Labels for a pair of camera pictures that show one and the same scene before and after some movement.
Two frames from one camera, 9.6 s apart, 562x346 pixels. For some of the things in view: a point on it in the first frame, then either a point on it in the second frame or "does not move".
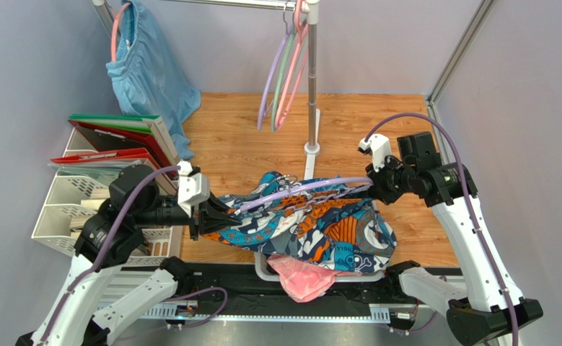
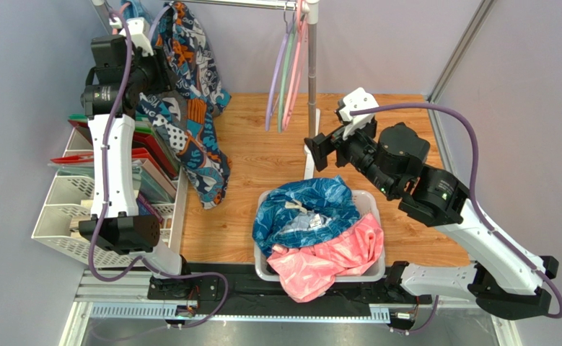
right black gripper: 376,184 → 332,147
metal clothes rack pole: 313,18 does not move
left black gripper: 210,222 → 165,79
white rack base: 312,153 does not move
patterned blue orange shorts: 337,226 → 186,117
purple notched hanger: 367,181 → 156,20
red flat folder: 121,154 does not move
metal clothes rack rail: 285,6 does not move
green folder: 153,124 does not move
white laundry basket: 363,277 does not move
